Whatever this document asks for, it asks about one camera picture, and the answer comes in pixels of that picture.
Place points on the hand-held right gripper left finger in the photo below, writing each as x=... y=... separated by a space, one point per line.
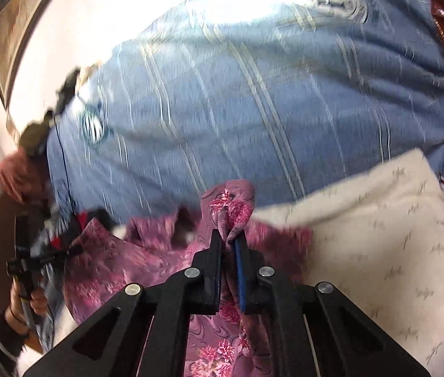
x=212 y=271

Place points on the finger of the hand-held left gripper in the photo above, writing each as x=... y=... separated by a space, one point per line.
x=59 y=255

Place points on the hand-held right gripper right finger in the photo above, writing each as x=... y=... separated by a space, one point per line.
x=240 y=275

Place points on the purple floral shirt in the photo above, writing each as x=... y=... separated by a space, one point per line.
x=147 y=251

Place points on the person's left forearm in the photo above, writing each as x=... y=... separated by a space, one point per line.
x=2 y=337

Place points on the person's left hand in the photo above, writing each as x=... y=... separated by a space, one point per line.
x=40 y=302

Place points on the grey star-print cloth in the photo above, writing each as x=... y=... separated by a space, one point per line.
x=55 y=290

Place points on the black garment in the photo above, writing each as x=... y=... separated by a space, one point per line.
x=102 y=216

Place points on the orange-brown cloth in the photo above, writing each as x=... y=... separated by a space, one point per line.
x=17 y=172

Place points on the dark olive cloth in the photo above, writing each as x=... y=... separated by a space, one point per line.
x=35 y=135

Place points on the white sprig-print bed sheet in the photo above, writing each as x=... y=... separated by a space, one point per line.
x=363 y=243

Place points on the black charger device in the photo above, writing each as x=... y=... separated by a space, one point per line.
x=66 y=90

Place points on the blue plaid quilt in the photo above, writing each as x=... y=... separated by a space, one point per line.
x=245 y=106

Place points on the wooden wall frame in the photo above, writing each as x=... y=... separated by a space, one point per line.
x=13 y=19

